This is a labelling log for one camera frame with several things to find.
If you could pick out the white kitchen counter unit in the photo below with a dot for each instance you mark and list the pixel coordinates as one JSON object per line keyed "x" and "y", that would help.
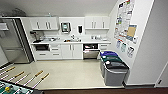
{"x": 71, "y": 50}

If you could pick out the steel kitchen sink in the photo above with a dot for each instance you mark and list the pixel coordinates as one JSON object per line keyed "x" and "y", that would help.
{"x": 71, "y": 40}

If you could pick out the open black dishwasher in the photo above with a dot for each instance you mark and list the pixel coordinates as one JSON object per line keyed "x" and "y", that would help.
{"x": 90, "y": 51}

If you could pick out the chrome faucet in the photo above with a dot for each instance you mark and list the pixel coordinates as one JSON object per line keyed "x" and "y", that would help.
{"x": 73, "y": 36}

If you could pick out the blue lid waste bin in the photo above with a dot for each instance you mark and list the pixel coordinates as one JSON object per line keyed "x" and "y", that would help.
{"x": 108, "y": 53}

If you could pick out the grey paper towel dispenser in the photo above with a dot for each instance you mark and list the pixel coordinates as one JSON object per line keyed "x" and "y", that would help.
{"x": 65, "y": 27}

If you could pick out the green lid waste bin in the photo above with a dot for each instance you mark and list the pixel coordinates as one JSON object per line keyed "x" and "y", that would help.
{"x": 113, "y": 59}

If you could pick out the grey lid waste bin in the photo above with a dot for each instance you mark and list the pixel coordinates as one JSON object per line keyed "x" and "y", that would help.
{"x": 115, "y": 75}

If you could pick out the built-in black microwave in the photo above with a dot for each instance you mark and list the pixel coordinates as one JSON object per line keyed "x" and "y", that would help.
{"x": 42, "y": 47}

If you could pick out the black coffee machine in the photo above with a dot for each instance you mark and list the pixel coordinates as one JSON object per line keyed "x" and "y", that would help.
{"x": 35, "y": 36}

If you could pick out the stainless steel fridge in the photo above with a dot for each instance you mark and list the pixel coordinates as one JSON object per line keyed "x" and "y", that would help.
{"x": 13, "y": 40}

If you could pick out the white door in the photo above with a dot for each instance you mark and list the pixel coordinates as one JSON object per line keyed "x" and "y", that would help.
{"x": 162, "y": 43}

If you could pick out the wooden foosball table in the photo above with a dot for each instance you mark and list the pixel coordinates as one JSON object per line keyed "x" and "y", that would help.
{"x": 13, "y": 81}

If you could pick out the white wall cabinet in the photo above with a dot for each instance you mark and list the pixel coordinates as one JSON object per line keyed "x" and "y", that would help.
{"x": 96, "y": 22}
{"x": 43, "y": 23}

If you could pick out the large wall poster sheet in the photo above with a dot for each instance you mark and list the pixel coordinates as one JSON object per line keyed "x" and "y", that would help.
{"x": 125, "y": 18}

